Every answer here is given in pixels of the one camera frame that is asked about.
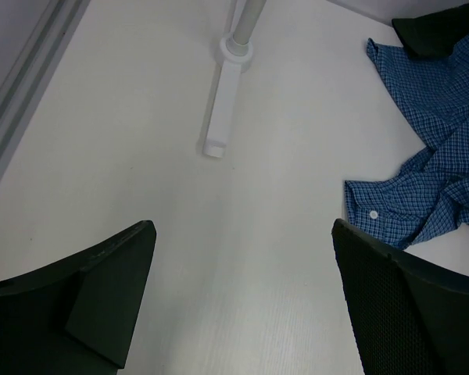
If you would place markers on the white clothes rack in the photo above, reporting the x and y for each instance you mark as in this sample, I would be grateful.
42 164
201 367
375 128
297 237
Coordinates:
234 56

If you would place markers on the blue checked shirt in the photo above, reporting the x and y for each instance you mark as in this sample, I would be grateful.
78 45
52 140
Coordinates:
429 196

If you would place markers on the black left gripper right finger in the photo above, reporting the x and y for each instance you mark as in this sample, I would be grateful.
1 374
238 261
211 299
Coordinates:
409 316

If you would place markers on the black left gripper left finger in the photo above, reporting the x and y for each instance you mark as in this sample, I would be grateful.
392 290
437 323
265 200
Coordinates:
77 315

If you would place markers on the aluminium frame post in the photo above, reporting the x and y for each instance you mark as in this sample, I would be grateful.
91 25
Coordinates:
33 38

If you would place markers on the black shirt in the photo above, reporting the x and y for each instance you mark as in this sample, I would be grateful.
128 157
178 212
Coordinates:
433 36

